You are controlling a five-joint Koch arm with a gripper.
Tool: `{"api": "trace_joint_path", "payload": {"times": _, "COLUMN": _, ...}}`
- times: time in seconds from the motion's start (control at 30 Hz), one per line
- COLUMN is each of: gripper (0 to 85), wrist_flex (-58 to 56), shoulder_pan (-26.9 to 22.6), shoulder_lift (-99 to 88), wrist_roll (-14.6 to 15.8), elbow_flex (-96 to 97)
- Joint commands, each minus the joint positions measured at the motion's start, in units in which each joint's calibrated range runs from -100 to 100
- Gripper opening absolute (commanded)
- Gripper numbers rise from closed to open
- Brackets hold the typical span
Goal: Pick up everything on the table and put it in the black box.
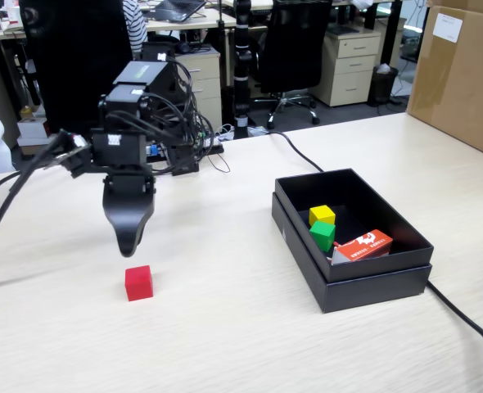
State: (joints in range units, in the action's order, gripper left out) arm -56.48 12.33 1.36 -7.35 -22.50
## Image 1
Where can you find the large brown cardboard box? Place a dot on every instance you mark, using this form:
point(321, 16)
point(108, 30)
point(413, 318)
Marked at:
point(458, 78)

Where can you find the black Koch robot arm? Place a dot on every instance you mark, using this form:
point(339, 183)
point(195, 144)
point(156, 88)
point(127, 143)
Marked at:
point(143, 82)

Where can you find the green wooden cube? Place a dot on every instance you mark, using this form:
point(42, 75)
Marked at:
point(322, 235)

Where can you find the yellow wooden cube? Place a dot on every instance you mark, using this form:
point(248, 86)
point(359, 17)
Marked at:
point(321, 215)

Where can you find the wrist camera on metal mount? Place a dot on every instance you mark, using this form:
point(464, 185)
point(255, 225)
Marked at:
point(71, 153)

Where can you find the white power strip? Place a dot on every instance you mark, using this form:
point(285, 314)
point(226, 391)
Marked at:
point(241, 131)

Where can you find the person in striped shirt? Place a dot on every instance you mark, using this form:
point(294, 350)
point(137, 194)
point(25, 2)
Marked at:
point(137, 24)

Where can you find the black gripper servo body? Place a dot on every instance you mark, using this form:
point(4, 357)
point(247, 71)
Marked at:
point(118, 151)

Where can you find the black pole with white bands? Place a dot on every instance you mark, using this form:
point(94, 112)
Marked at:
point(241, 61)

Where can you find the beige office desk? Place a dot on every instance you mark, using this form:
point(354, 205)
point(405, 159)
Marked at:
point(200, 22)

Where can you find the black trash bin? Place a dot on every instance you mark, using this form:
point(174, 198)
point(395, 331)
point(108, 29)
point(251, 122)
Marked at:
point(382, 84)

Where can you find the black box lid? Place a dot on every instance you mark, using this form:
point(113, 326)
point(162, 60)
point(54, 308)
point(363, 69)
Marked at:
point(368, 292)

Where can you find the black cardboard box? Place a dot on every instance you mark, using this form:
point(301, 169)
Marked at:
point(389, 229)

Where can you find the tall black chair back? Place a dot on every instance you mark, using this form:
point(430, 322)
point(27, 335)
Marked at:
point(73, 49)

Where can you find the black mesh office chair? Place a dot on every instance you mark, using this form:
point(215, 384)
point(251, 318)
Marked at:
point(294, 45)

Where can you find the black laptop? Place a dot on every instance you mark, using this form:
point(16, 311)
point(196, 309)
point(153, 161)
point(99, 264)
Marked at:
point(176, 10)

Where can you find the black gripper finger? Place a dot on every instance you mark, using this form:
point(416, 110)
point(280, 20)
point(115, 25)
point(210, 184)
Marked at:
point(129, 213)

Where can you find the red and white carton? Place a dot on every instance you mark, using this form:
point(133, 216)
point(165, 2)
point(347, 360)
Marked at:
point(364, 245)

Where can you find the red wooden cube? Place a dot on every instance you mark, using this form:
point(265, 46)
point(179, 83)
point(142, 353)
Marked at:
point(138, 284)

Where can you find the beige drawer cabinet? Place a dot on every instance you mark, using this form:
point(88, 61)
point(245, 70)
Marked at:
point(204, 82)
point(348, 69)

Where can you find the small boxes on floor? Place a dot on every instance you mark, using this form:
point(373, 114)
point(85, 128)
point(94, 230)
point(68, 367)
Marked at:
point(34, 131)

